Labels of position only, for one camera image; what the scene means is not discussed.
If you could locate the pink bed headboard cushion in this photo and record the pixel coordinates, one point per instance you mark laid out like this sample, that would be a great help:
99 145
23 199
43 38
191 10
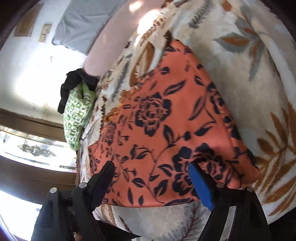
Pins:
134 17

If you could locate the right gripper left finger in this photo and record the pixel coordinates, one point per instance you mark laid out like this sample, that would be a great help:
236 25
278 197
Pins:
63 212

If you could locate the green white patterned pillow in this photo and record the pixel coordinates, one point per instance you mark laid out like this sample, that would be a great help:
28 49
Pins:
76 113

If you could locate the black clothing item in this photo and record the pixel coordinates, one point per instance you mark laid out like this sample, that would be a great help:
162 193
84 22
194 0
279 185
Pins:
74 78

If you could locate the orange floral garment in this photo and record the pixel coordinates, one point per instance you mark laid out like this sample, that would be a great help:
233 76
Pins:
174 116

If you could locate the brown wooden window frame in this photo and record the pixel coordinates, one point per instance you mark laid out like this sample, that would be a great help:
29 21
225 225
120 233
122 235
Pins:
34 158

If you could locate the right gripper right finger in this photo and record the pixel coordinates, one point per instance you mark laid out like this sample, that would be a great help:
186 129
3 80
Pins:
249 219

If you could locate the beige wall switch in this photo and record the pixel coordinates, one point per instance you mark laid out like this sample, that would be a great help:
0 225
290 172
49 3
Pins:
44 32

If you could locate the grey pillow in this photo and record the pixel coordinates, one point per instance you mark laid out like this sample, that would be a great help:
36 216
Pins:
82 22

